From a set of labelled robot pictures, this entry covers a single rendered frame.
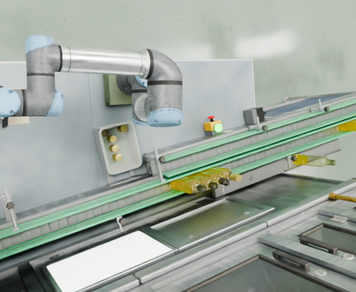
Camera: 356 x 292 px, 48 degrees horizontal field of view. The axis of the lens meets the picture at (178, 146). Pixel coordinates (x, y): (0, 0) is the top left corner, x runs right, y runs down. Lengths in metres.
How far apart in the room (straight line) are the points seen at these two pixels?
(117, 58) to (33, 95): 0.27
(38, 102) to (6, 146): 0.71
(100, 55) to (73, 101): 0.70
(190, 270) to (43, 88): 0.76
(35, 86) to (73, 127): 0.75
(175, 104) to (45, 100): 0.40
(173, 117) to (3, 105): 0.50
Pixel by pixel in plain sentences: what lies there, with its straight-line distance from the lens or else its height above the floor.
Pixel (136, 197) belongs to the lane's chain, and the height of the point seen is 0.88.
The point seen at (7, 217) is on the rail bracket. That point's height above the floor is 0.86.
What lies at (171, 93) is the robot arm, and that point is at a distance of 1.28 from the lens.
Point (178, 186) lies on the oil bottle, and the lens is 1.87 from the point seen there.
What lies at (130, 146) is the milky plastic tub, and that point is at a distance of 1.95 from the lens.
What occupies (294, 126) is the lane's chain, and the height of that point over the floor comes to 0.88.
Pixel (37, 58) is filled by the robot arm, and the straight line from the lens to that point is 1.17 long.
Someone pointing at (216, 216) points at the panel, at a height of 1.17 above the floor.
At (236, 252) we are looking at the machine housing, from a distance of 1.51.
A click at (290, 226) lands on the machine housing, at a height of 1.43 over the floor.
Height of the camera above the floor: 2.58
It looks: 61 degrees down
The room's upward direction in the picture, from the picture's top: 95 degrees clockwise
